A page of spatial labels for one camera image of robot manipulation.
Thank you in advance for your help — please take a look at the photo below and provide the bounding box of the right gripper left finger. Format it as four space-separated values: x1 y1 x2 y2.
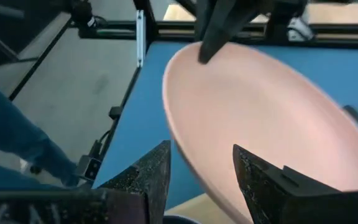
98 139 172 224

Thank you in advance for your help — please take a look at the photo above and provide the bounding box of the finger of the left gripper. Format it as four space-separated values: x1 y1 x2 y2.
194 0 213 42
197 0 260 65

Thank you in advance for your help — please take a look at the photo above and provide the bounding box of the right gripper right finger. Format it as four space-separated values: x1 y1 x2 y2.
232 144 342 224

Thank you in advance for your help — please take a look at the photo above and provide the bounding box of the black plate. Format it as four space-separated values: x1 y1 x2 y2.
162 215 200 224

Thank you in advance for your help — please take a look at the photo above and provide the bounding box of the pink plate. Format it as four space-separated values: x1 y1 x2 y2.
162 41 358 224

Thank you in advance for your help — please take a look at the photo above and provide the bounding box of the blue table mat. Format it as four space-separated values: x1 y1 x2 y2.
91 40 358 211

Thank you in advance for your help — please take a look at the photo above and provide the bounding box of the wooden table side panel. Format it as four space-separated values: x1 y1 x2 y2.
163 2 358 41

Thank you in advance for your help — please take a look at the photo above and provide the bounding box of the person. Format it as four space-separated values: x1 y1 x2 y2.
0 74 80 190

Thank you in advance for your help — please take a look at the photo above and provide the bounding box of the black table frame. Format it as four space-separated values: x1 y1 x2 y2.
0 0 358 190

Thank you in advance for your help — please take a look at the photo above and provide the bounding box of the wooden shelf with black frame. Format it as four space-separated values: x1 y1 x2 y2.
165 105 358 224

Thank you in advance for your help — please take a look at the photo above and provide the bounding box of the small black table-edge camera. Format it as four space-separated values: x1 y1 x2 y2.
75 154 103 181

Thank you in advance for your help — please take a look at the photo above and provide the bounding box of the white bracket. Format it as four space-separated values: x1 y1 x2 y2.
287 16 316 42

